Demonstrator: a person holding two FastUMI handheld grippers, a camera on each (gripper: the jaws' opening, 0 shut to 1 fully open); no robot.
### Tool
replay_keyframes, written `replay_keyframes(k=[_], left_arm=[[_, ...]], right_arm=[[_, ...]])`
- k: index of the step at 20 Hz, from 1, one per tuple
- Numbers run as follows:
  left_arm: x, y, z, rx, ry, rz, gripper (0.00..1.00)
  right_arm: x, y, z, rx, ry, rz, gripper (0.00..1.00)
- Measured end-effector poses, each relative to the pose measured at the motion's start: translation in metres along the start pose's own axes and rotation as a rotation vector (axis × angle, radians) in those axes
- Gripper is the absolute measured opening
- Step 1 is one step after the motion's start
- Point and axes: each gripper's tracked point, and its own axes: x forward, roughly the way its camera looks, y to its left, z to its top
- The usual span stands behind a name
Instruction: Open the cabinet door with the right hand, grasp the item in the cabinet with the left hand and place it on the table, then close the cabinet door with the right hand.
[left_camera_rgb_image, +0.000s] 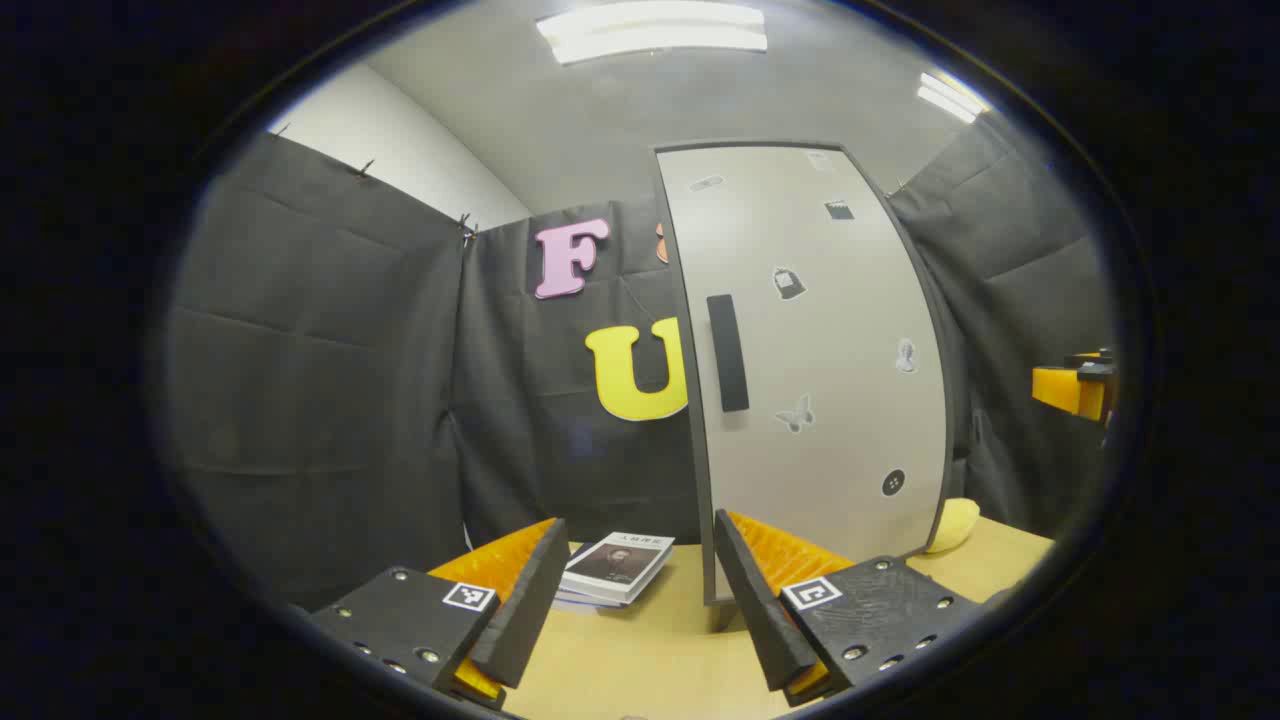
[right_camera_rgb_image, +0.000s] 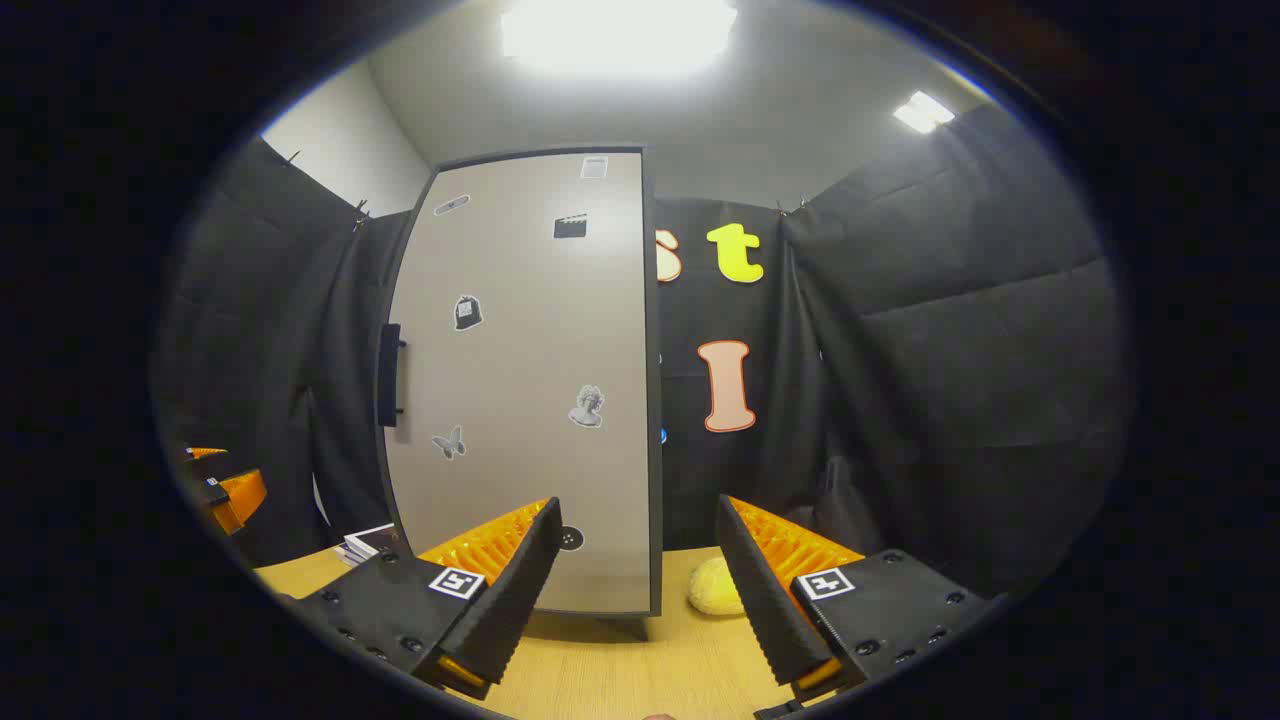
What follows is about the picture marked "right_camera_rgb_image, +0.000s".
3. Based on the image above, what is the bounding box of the black cabinet door handle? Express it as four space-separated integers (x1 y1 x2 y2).
378 323 406 429

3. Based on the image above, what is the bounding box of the grey cabinet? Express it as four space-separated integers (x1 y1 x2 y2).
375 143 666 641

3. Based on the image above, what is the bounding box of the black backdrop cloth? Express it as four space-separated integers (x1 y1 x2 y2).
150 100 1136 601

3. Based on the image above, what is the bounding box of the large ceiling light panel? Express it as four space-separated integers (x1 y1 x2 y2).
500 0 739 76

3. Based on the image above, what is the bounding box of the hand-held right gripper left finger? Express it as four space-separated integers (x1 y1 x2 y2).
275 497 564 701

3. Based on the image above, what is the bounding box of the small ceiling light panel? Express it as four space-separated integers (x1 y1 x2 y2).
893 90 956 134

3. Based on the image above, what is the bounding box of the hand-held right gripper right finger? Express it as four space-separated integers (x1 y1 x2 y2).
715 493 1001 704

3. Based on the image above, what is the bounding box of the white book with dark cover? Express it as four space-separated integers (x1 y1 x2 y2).
343 522 401 559

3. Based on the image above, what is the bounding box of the yellow round pad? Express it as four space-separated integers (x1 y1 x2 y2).
687 556 746 616

